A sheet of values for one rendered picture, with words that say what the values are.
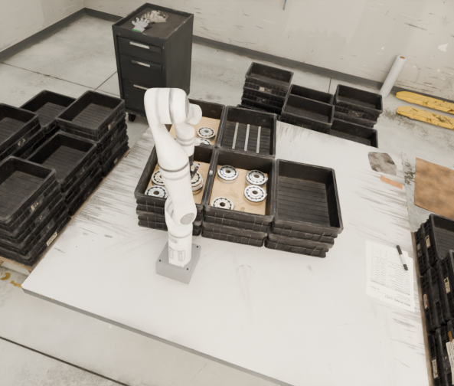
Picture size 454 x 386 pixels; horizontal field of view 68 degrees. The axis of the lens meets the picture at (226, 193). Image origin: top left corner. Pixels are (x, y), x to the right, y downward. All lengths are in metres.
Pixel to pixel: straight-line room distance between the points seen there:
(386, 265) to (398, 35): 3.36
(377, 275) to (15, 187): 1.97
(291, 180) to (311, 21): 3.11
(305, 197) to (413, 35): 3.32
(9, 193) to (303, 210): 1.60
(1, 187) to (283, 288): 1.64
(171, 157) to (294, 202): 0.84
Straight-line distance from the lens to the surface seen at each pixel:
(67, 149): 2.59
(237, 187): 1.65
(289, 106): 3.01
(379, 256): 1.82
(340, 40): 4.69
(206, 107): 2.04
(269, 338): 1.42
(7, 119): 2.79
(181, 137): 1.26
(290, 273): 1.58
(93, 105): 2.80
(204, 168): 1.72
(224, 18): 4.83
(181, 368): 2.08
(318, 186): 1.79
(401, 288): 1.77
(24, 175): 2.31
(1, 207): 2.17
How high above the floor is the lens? 2.00
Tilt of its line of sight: 46 degrees down
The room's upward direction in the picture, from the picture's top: 10 degrees clockwise
